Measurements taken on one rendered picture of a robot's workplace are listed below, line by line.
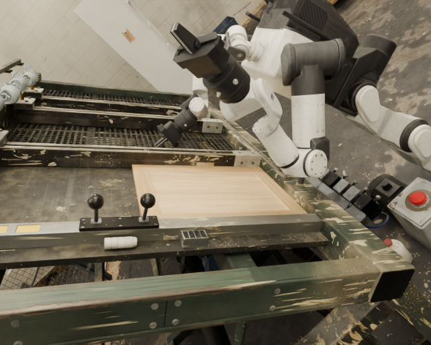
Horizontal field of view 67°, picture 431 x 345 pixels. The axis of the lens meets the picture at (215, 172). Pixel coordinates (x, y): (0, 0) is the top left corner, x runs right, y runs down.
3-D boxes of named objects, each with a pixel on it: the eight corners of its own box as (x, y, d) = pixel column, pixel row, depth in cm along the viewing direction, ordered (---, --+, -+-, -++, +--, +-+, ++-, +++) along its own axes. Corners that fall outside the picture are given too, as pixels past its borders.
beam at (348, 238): (402, 299, 91) (417, 267, 87) (368, 304, 87) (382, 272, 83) (200, 107, 281) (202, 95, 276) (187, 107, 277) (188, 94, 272)
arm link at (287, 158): (246, 138, 89) (280, 184, 98) (271, 140, 80) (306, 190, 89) (269, 111, 91) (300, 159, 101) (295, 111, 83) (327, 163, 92)
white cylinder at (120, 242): (104, 252, 81) (136, 250, 84) (104, 241, 80) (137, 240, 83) (104, 244, 84) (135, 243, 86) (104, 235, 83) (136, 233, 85)
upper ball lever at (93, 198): (103, 230, 84) (104, 204, 74) (87, 231, 83) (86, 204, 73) (103, 217, 86) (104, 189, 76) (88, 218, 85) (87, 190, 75)
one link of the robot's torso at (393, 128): (407, 118, 148) (342, 67, 127) (442, 130, 133) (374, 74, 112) (386, 147, 152) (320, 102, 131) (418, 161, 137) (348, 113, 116)
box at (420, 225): (477, 230, 88) (458, 195, 79) (443, 260, 89) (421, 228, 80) (438, 208, 98) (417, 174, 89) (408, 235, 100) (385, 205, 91)
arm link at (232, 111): (207, 107, 75) (234, 130, 83) (245, 85, 70) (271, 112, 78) (206, 72, 81) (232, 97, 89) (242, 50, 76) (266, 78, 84)
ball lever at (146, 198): (150, 228, 88) (157, 203, 78) (136, 228, 87) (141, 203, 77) (149, 215, 90) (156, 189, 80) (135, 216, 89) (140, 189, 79)
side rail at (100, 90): (189, 109, 270) (190, 96, 265) (40, 97, 233) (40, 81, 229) (187, 107, 276) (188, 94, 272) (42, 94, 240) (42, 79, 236)
